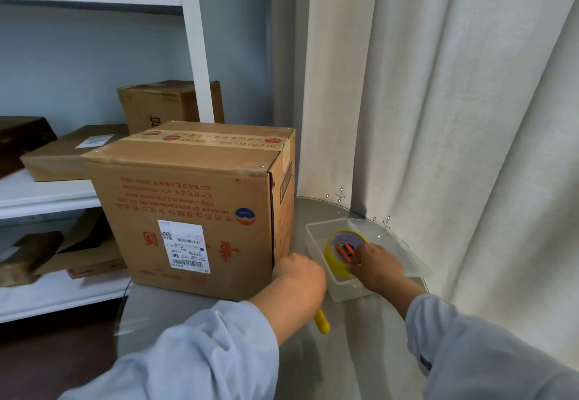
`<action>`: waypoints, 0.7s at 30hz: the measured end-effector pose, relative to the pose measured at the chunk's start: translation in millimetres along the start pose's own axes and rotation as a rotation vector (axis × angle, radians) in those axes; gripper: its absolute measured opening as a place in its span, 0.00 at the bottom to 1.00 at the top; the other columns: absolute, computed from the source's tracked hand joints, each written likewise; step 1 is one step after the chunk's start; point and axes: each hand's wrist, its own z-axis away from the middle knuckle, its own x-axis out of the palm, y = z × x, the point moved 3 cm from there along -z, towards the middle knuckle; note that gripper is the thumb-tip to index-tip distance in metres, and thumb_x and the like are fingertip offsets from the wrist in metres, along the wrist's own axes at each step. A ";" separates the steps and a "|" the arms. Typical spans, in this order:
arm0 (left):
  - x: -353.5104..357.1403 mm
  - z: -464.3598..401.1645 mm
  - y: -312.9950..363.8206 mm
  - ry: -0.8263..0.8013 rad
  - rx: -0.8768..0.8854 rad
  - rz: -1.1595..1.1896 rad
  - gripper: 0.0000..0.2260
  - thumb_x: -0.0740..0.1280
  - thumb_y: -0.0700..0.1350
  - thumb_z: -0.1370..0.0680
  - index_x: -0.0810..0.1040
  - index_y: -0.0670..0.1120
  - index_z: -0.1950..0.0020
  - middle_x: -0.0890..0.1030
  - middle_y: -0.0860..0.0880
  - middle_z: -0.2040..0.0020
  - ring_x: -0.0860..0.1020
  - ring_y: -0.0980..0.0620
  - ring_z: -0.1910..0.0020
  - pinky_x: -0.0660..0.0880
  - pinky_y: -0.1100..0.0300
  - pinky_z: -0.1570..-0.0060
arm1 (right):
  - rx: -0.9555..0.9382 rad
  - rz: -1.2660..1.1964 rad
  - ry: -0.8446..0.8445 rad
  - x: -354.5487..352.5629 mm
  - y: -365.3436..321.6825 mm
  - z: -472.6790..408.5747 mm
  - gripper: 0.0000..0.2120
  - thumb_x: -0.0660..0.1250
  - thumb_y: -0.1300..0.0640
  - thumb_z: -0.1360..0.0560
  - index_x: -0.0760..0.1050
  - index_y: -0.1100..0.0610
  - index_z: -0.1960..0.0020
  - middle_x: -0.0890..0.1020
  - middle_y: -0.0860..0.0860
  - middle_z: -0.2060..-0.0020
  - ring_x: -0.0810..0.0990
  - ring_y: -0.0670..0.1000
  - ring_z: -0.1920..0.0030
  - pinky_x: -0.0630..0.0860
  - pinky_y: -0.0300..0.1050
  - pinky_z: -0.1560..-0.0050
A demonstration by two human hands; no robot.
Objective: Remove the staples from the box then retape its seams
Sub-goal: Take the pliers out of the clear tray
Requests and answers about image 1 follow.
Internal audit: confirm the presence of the upright small cardboard box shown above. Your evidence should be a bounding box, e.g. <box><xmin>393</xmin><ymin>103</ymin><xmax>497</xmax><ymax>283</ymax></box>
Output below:
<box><xmin>116</xmin><ymin>80</ymin><xmax>226</xmax><ymax>135</ymax></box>

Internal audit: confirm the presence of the person's left forearm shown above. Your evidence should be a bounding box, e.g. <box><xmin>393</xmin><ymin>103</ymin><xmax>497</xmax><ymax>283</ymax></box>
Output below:
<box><xmin>59</xmin><ymin>277</ymin><xmax>317</xmax><ymax>400</ymax></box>

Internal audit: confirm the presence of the small taped brown parcel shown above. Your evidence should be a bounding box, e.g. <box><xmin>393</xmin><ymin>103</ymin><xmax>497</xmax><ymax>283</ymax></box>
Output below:
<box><xmin>0</xmin><ymin>231</ymin><xmax>64</xmax><ymax>287</ymax></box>

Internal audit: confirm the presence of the open cardboard box red print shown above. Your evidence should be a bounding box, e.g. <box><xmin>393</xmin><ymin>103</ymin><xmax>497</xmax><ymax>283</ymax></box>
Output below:
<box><xmin>34</xmin><ymin>207</ymin><xmax>127</xmax><ymax>280</ymax></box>

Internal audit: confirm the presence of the person's right hand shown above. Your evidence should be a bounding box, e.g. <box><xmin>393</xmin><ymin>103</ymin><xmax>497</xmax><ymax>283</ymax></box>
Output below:
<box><xmin>350</xmin><ymin>242</ymin><xmax>406</xmax><ymax>294</ymax></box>

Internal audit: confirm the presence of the clear plastic container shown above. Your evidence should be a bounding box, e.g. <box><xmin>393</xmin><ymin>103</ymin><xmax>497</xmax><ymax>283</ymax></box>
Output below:
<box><xmin>305</xmin><ymin>219</ymin><xmax>376</xmax><ymax>304</ymax></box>

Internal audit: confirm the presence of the person's left hand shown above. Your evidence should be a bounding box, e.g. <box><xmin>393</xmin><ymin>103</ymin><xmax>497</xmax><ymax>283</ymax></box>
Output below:
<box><xmin>271</xmin><ymin>252</ymin><xmax>327</xmax><ymax>318</ymax></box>

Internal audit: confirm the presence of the person's right forearm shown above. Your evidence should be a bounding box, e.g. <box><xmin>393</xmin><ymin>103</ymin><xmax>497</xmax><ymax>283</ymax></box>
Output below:
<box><xmin>372</xmin><ymin>273</ymin><xmax>579</xmax><ymax>400</ymax></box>

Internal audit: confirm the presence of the white curtain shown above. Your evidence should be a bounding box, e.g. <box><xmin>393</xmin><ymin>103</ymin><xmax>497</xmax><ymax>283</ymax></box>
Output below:
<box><xmin>271</xmin><ymin>0</ymin><xmax>579</xmax><ymax>360</ymax></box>

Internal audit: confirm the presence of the yellow tape roll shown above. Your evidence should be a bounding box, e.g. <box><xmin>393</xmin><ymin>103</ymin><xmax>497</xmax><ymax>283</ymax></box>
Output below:
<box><xmin>323</xmin><ymin>228</ymin><xmax>368</xmax><ymax>279</ymax></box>

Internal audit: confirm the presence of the dark brown flat box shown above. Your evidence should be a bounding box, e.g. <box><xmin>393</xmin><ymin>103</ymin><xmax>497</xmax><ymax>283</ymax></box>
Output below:
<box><xmin>0</xmin><ymin>116</ymin><xmax>59</xmax><ymax>179</ymax></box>

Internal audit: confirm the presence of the flat brown box white label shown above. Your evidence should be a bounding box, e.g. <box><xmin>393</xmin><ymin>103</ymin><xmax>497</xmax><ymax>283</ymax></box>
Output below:
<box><xmin>20</xmin><ymin>123</ymin><xmax>132</xmax><ymax>182</ymax></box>

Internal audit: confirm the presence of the brown cardboard box red print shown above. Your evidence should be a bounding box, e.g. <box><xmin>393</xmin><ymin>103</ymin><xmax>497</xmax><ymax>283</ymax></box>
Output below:
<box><xmin>81</xmin><ymin>120</ymin><xmax>296</xmax><ymax>302</ymax></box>

